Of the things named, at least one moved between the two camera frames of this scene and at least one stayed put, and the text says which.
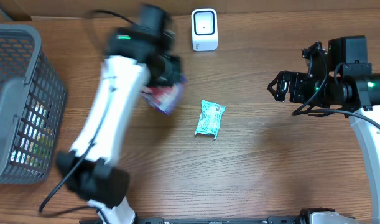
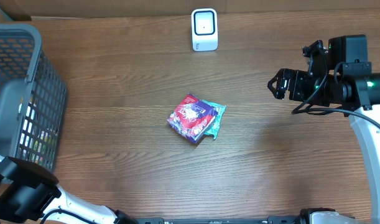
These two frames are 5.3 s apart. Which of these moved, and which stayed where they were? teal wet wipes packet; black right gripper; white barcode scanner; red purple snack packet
Moved: red purple snack packet
Stayed: white barcode scanner; black right gripper; teal wet wipes packet
